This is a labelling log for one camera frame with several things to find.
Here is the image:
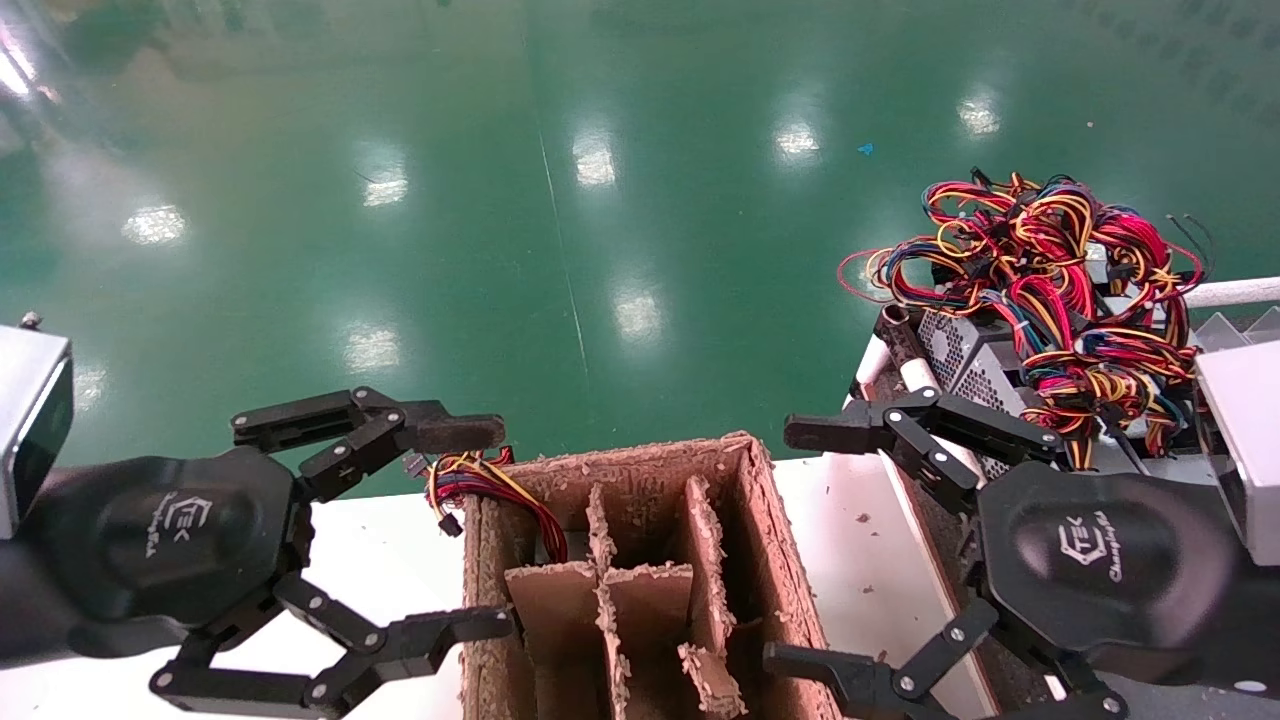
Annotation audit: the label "grey mesh power supply unit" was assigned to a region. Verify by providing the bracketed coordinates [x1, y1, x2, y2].
[975, 440, 1016, 486]
[915, 308, 1041, 421]

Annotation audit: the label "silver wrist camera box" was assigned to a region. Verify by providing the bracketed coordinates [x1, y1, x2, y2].
[0, 312, 76, 541]
[1195, 340, 1280, 566]

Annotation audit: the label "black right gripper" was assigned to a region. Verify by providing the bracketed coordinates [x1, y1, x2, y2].
[765, 388, 1280, 720]

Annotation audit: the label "clear acrylic rack dividers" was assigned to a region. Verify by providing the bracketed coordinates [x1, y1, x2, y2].
[1195, 305, 1280, 351]

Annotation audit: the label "worn brown cardboard box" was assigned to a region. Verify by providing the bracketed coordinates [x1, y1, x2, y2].
[460, 432, 841, 720]

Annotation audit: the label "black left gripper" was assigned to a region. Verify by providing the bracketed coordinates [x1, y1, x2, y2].
[20, 388, 516, 719]

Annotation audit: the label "tangled coloured wire bundle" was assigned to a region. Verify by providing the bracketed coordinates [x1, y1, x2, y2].
[838, 168, 1213, 471]

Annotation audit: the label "white rack back pipe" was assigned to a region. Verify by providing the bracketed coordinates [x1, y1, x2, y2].
[1185, 277, 1280, 309]

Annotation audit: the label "small wire harness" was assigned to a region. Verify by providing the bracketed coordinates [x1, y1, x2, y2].
[403, 447, 569, 563]

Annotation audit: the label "white rack leg pipe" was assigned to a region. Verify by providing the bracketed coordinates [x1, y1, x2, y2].
[845, 335, 891, 411]

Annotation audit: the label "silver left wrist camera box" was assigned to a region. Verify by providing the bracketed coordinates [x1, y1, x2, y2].
[0, 312, 76, 541]

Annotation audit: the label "black pipe connector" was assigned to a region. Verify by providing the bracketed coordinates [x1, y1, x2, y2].
[878, 303, 936, 373]

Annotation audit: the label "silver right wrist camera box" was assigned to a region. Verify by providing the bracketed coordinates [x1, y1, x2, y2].
[1195, 340, 1280, 566]

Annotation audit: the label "brown cardboard divider insert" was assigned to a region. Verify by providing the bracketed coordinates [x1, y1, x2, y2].
[505, 475, 746, 720]

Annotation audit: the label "black rack track strip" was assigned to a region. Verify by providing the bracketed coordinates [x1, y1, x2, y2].
[855, 370, 1041, 720]

